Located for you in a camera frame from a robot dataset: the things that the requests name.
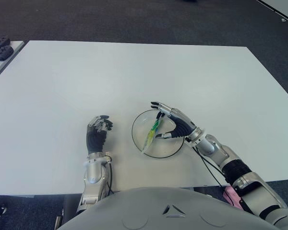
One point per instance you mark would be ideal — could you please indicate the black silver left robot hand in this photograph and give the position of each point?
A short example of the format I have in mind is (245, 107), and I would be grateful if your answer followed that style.
(94, 140)

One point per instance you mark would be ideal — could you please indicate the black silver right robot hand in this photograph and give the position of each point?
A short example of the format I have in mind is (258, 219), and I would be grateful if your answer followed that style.
(182, 125)

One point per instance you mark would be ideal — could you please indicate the green toothpaste tube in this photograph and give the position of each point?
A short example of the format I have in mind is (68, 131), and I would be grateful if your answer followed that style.
(150, 135)

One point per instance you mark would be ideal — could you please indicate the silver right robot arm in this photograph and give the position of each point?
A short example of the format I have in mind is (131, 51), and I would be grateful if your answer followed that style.
(230, 163)

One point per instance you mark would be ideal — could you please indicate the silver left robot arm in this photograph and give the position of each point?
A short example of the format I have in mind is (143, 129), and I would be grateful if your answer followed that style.
(93, 172)

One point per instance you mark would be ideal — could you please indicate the white plate with black rim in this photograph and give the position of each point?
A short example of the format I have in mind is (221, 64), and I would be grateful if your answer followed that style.
(168, 148)

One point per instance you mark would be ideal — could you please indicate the pink cardboard box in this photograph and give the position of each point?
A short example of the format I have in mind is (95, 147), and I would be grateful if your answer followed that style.
(230, 194)

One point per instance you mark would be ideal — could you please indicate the grey robot torso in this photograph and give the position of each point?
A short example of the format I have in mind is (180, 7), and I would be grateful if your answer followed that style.
(158, 208)

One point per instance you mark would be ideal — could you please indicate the white side table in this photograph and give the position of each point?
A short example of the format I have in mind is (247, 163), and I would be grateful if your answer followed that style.
(0, 67)

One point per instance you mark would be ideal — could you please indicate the black game controller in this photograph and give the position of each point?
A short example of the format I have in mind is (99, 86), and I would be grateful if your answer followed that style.
(1, 52)
(0, 40)

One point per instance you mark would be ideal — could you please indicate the silver table leg bracket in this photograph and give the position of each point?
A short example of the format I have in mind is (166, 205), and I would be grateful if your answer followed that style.
(58, 220)

